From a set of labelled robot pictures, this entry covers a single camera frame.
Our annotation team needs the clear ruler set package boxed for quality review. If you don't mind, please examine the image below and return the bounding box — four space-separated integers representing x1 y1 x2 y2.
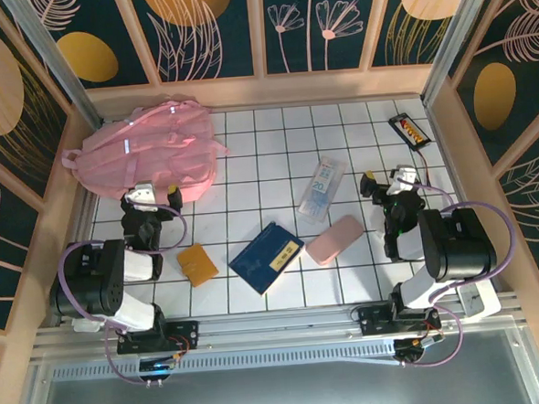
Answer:
293 154 351 227

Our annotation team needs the pink backpack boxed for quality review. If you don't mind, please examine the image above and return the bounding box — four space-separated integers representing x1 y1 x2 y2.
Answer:
57 98 234 211

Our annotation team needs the pink pencil case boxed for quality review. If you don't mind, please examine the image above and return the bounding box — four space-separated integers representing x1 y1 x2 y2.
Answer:
302 214 365 269

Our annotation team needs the dark blue notebook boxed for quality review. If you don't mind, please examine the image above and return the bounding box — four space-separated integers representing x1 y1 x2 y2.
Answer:
225 218 309 299

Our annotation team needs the mustard yellow wallet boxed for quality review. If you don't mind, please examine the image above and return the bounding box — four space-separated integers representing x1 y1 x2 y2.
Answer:
175 243 221 289

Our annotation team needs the black device with red print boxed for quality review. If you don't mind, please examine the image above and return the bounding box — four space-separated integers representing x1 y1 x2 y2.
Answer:
387 112 434 154

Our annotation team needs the clear plastic stand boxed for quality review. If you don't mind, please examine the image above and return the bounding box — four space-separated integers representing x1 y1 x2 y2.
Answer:
71 316 100 335

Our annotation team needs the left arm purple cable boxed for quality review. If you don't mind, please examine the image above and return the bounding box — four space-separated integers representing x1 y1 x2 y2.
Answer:
52 196 198 390

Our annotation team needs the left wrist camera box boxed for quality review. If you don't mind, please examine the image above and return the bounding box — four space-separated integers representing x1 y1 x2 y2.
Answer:
126 179 155 206

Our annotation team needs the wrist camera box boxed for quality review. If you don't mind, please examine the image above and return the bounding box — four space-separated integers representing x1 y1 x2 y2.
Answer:
126 179 155 206
388 164 419 190

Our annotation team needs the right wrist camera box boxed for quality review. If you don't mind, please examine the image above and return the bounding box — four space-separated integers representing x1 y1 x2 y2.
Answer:
388 164 419 190

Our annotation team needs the thin red wire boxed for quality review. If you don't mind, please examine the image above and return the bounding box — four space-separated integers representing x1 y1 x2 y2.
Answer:
418 147 435 187

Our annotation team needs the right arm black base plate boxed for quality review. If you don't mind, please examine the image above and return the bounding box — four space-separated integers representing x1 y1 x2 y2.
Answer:
356 301 443 339

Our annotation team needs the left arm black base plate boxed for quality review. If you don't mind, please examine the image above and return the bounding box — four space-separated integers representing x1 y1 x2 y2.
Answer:
115 319 202 356

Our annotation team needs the aluminium mounting rail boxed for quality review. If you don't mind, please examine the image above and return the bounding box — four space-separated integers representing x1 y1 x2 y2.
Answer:
29 292 525 362

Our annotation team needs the aluminium frame post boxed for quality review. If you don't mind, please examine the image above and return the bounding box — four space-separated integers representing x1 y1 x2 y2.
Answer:
3 0 107 134
415 0 507 105

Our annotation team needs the slotted grey cable duct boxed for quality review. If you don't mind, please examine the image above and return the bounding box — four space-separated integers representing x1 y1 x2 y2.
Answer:
49 340 402 386

